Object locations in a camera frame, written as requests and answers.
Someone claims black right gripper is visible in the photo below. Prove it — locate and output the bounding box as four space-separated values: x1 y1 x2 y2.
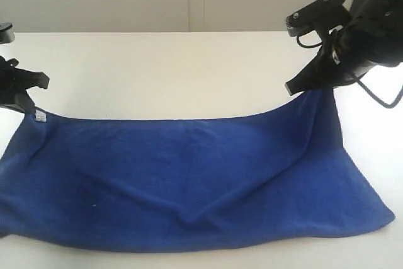
285 13 402 95

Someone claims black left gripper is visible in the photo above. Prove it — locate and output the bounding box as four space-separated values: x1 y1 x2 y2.
1 56 50 113

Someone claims blue towel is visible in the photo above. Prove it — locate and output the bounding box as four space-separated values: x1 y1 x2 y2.
1 90 395 253

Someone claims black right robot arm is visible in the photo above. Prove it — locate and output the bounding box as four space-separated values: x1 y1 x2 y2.
285 0 402 95

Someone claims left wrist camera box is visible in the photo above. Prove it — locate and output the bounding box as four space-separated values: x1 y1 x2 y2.
0 22 15 45

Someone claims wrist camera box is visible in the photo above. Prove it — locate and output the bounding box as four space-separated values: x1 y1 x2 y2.
0 22 15 45
285 0 352 42

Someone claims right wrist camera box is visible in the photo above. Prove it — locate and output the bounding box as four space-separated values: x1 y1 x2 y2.
285 0 352 42

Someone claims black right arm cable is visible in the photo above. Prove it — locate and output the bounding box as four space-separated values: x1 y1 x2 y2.
295 28 403 109

